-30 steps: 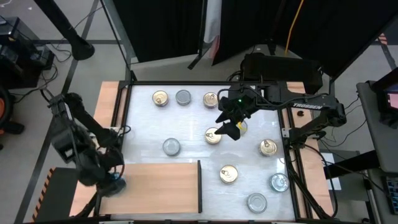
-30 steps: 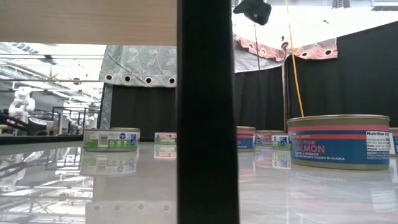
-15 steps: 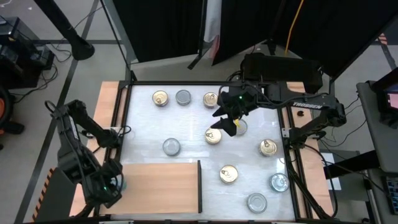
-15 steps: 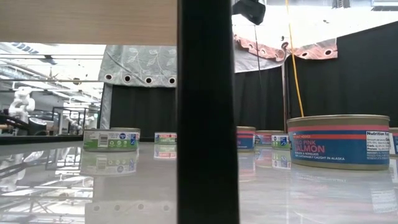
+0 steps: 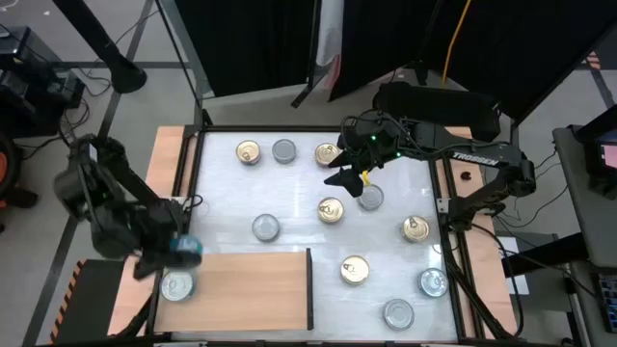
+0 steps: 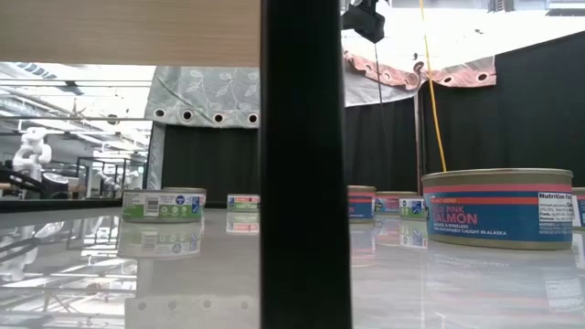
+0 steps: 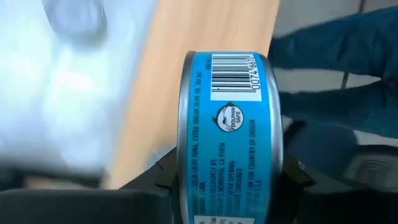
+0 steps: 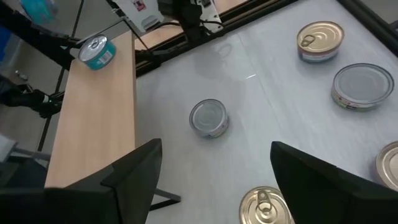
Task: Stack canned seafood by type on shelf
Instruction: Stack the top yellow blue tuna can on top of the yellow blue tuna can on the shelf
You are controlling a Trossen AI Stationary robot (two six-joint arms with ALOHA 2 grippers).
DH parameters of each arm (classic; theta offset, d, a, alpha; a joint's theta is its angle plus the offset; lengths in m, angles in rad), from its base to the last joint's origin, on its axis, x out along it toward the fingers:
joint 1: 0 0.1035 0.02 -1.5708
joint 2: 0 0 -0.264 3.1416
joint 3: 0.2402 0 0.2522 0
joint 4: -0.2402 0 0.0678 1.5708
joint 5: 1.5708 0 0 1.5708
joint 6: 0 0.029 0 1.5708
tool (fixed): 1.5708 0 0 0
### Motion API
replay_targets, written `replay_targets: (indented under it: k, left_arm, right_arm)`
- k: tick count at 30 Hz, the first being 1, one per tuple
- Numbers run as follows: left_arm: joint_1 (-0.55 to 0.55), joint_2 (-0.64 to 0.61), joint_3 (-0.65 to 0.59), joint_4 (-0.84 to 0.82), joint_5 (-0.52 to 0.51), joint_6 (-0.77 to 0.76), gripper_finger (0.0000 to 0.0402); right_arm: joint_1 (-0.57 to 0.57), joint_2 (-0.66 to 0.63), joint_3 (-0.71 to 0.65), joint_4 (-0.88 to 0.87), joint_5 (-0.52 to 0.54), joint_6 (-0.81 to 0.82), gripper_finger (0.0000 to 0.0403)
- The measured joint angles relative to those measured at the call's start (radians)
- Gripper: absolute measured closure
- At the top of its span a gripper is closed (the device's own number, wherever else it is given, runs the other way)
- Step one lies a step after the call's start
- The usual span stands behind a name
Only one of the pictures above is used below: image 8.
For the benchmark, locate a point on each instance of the silver tuna can green label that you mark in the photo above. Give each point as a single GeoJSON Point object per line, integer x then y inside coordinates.
{"type": "Point", "coordinates": [208, 116]}
{"type": "Point", "coordinates": [362, 82]}

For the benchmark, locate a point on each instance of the gold salmon can blue label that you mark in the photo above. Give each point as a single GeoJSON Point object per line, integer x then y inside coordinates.
{"type": "Point", "coordinates": [390, 165]}
{"type": "Point", "coordinates": [320, 39]}
{"type": "Point", "coordinates": [259, 207]}

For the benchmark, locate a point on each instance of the wooden shelf board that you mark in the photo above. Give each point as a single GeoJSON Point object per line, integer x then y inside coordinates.
{"type": "Point", "coordinates": [96, 124]}

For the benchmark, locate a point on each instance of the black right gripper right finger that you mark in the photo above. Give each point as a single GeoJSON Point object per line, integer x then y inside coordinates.
{"type": "Point", "coordinates": [326, 196]}

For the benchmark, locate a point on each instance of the black aluminium table frame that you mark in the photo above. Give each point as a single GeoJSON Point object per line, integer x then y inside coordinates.
{"type": "Point", "coordinates": [149, 62]}

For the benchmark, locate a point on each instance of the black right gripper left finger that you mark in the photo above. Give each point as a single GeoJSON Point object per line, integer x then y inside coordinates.
{"type": "Point", "coordinates": [130, 186]}

